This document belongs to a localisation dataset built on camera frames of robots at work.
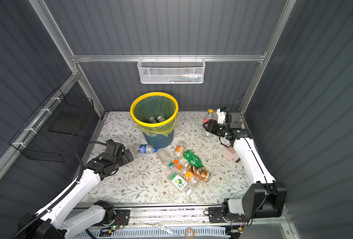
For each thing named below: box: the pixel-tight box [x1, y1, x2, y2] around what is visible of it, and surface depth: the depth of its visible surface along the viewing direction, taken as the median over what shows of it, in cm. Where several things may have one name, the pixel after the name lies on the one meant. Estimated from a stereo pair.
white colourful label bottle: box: [157, 116, 167, 122], surface depth 104 cm
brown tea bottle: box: [184, 162, 210, 183], surface depth 85 cm
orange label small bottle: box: [174, 140, 186, 158], surface depth 96 cm
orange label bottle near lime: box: [176, 164, 202, 188], surface depth 85 cm
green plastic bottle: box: [183, 149, 204, 168], surface depth 93 cm
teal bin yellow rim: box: [130, 91, 179, 149], surface depth 92 cm
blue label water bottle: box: [134, 144, 159, 155], surface depth 96 cm
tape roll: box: [184, 227, 195, 239], surface depth 72 cm
